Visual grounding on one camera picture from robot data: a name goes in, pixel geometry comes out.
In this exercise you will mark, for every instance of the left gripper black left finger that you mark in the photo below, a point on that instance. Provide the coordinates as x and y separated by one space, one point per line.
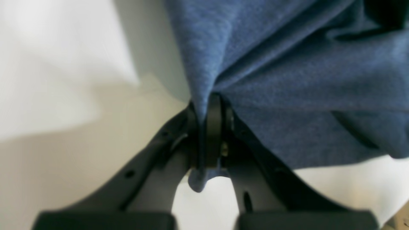
139 196

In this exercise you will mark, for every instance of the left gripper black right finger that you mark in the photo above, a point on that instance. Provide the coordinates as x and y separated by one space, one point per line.
269 195

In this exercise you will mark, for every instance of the dark blue printed T-shirt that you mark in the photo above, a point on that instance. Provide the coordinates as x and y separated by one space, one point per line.
319 82

